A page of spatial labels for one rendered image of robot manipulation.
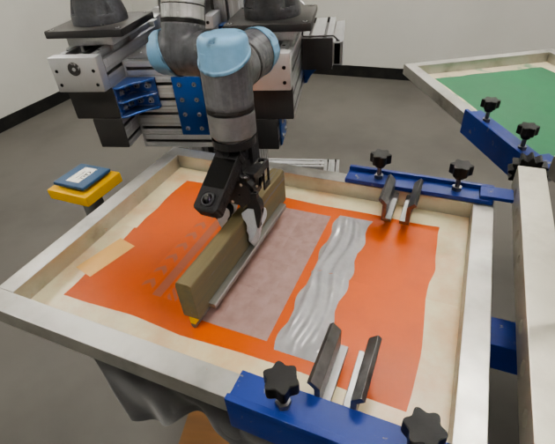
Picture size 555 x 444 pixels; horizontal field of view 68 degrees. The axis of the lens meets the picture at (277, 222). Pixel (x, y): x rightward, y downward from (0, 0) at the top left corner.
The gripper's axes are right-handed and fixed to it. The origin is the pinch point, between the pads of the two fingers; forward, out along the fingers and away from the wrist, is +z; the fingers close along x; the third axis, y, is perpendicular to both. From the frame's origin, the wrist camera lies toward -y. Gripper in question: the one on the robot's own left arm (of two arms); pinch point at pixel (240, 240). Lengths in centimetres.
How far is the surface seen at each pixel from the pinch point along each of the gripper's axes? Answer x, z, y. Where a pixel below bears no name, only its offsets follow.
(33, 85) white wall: 342, 68, 220
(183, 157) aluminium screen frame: 30.2, 0.7, 26.7
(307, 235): -9.3, 4.5, 10.5
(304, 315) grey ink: -15.9, 4.6, -9.4
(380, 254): -24.3, 4.5, 9.7
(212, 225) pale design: 11.1, 4.5, 7.5
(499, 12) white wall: -53, 26, 382
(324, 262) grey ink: -15.3, 3.9, 3.2
